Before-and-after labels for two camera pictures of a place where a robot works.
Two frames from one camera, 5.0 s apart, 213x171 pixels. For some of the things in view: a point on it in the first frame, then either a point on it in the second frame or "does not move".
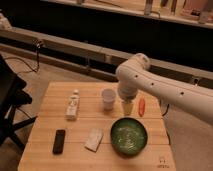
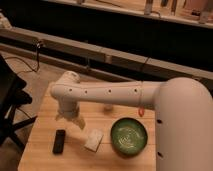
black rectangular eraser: [59, 142] does not move
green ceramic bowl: [129, 137] does not move
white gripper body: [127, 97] → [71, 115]
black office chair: [11, 97] does not move
